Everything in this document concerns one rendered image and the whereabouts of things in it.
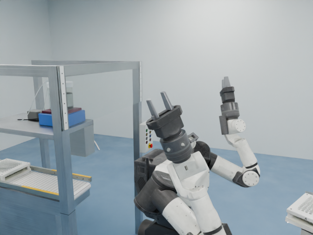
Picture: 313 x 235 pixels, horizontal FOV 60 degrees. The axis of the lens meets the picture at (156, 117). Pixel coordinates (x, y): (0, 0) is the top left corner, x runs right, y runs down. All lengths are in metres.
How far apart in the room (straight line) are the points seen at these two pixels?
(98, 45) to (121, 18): 0.71
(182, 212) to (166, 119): 0.36
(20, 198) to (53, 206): 0.27
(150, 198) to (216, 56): 4.06
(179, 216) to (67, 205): 0.86
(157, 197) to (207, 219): 0.22
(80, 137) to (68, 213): 0.46
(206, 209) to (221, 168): 0.55
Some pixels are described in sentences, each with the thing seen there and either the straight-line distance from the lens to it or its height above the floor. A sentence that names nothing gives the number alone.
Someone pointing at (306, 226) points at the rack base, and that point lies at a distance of 1.58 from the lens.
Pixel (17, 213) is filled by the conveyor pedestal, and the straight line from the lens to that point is 2.23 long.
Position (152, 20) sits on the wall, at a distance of 5.27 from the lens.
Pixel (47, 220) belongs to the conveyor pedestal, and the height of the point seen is 0.64.
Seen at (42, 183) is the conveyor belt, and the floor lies 0.84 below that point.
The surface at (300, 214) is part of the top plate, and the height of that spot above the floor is 0.95.
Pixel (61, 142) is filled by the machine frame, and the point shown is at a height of 1.24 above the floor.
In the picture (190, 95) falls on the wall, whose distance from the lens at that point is 5.06.
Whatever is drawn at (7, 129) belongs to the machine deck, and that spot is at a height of 1.27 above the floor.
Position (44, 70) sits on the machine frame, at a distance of 1.54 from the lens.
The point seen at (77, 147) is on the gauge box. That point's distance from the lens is 1.87.
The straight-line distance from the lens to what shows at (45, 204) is 1.92.
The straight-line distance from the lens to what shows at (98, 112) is 1.79.
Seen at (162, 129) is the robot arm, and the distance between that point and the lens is 0.81.
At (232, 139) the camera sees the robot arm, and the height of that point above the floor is 1.28.
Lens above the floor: 1.70
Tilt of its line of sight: 13 degrees down
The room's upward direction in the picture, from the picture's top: straight up
